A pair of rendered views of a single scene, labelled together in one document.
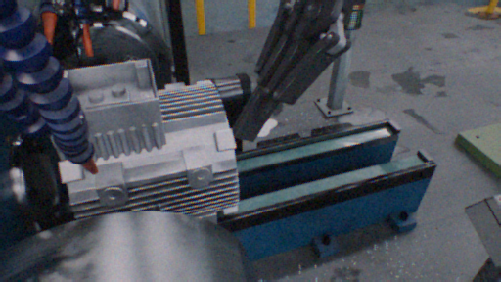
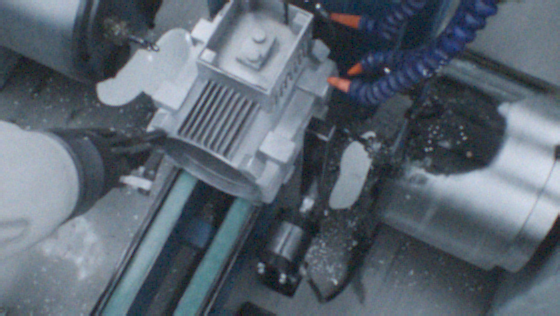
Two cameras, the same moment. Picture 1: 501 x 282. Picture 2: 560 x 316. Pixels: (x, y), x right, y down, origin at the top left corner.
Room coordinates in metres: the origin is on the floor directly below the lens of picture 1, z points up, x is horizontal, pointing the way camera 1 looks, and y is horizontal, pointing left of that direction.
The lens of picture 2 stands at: (0.71, -0.12, 1.98)
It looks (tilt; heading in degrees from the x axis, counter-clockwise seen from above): 71 degrees down; 136
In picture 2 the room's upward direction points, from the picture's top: 1 degrees counter-clockwise
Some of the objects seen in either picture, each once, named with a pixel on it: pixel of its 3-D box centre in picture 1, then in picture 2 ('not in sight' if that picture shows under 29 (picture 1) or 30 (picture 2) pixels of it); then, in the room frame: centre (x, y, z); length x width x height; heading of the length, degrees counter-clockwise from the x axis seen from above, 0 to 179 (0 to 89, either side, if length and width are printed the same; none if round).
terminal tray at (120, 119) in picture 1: (109, 110); (255, 50); (0.37, 0.17, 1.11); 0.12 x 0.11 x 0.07; 108
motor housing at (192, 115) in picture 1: (155, 159); (244, 106); (0.39, 0.14, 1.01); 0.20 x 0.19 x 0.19; 108
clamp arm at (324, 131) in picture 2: (179, 41); (314, 168); (0.54, 0.11, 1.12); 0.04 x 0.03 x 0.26; 109
